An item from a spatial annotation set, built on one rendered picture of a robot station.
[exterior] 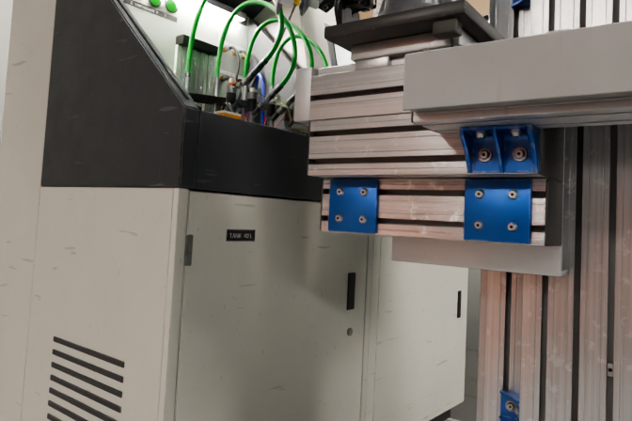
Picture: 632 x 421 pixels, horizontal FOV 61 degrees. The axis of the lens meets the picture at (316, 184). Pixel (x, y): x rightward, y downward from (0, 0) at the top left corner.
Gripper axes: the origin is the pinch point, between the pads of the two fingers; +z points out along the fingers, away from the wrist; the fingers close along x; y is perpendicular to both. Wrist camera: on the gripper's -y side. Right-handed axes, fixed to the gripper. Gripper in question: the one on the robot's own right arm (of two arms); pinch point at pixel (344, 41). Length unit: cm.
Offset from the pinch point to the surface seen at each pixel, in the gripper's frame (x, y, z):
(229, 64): 11, -57, -5
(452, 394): 82, -3, 109
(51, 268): -47, -51, 62
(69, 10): -47, -53, -3
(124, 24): -47, -27, 6
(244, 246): -28, -3, 53
